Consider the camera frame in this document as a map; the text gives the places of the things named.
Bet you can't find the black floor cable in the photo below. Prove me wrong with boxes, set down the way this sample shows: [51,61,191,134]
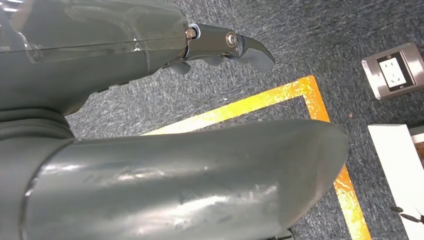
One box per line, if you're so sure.
[390,206,424,225]

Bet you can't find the silver floor socket box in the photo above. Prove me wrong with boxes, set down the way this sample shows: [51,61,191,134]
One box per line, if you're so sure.
[361,42,424,101]

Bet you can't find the yellow floor tape square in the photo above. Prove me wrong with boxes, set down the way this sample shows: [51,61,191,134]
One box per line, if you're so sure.
[141,75,373,240]

